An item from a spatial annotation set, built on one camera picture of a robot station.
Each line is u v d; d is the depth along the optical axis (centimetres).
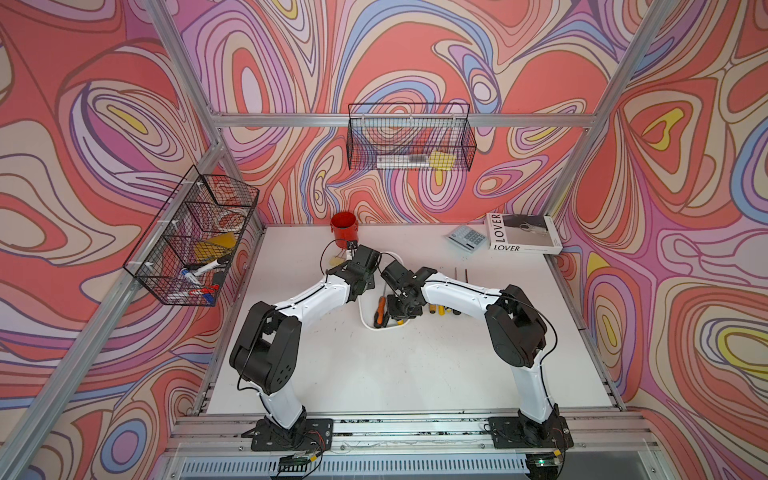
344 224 106
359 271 70
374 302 93
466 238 114
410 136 96
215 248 70
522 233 113
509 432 72
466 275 105
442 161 82
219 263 69
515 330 54
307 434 73
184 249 68
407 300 70
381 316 90
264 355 48
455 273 105
